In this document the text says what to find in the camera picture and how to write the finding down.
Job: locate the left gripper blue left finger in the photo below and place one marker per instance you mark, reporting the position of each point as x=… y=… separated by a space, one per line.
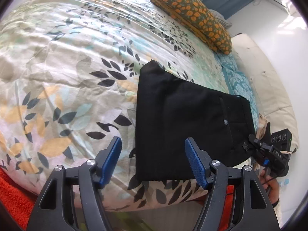
x=54 y=208

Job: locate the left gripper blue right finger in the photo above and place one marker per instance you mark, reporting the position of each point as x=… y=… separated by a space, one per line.
x=251 y=210

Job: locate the black pants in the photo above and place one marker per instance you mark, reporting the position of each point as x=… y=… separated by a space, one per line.
x=169 y=110

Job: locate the person's right hand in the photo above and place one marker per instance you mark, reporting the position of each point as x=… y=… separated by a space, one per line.
x=269 y=182

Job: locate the cream padded headboard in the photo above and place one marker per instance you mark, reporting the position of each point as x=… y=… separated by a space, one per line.
x=271 y=96

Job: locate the orange fuzzy garment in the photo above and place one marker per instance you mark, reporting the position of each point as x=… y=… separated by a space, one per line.
x=17 y=202

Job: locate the teal patterned pillow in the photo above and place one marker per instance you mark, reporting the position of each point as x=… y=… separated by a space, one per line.
x=237 y=82

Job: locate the floral leaf bedspread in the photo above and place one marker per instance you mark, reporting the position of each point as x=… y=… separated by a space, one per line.
x=69 y=78

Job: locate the orange floral folded blanket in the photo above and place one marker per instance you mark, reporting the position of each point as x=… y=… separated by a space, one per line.
x=195 y=16

